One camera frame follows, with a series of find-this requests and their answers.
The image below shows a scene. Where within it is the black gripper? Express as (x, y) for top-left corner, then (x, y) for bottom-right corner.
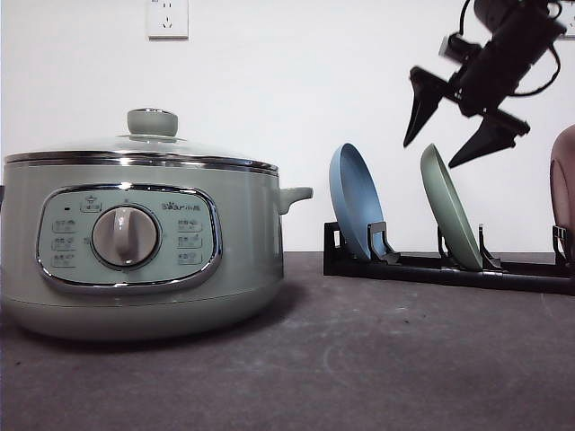
(403, 0), (566, 168)

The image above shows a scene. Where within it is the green plate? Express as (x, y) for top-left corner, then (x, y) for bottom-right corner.
(420, 144), (482, 272)

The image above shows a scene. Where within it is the glass steamer lid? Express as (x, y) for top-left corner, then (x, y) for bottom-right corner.
(4, 109), (279, 173)

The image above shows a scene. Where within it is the pink plate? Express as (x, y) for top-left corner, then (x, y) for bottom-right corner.
(550, 124), (575, 261)

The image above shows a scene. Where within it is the blue plate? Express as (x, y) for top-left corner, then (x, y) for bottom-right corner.
(329, 143), (385, 259)

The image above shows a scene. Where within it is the black plate rack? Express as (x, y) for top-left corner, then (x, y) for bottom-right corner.
(323, 221), (575, 294)

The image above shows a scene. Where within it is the green electric steamer pot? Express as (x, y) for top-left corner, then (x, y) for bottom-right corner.
(1, 151), (313, 339)

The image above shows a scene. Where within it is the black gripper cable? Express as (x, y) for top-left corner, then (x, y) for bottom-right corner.
(458, 0), (563, 96)

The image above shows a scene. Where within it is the white wall socket right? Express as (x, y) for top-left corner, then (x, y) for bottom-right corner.
(559, 1), (575, 36)

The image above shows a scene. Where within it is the white wall socket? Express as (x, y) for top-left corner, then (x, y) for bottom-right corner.
(147, 0), (189, 41)
(559, 1), (575, 36)

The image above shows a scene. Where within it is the white wall socket left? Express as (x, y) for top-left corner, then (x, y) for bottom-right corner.
(147, 0), (189, 41)

